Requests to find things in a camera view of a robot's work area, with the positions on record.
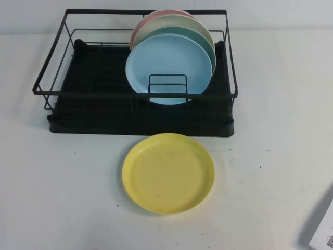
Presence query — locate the yellow plate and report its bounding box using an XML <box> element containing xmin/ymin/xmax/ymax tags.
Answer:
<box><xmin>121</xmin><ymin>132</ymin><xmax>217</xmax><ymax>220</ymax></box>

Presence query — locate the light blue plate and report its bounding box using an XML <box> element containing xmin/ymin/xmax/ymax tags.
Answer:
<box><xmin>125</xmin><ymin>35</ymin><xmax>213</xmax><ymax>106</ymax></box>

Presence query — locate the green plate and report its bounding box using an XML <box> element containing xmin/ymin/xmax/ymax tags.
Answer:
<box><xmin>135</xmin><ymin>26</ymin><xmax>217</xmax><ymax>77</ymax></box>

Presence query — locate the cream white plate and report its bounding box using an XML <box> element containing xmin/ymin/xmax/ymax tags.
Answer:
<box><xmin>133</xmin><ymin>14</ymin><xmax>216</xmax><ymax>52</ymax></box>

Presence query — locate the pink plate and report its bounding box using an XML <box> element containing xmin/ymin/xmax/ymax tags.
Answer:
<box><xmin>130</xmin><ymin>10</ymin><xmax>200</xmax><ymax>51</ymax></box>

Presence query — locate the black plastic drip tray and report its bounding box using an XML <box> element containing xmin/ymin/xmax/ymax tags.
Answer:
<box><xmin>46</xmin><ymin>39</ymin><xmax>235</xmax><ymax>137</ymax></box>

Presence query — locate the white box with QR label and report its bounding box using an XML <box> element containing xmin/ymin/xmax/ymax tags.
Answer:
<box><xmin>298</xmin><ymin>183</ymin><xmax>333</xmax><ymax>250</ymax></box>

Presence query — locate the black wire dish rack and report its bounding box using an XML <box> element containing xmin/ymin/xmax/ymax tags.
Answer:
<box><xmin>32</xmin><ymin>9</ymin><xmax>239</xmax><ymax>126</ymax></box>

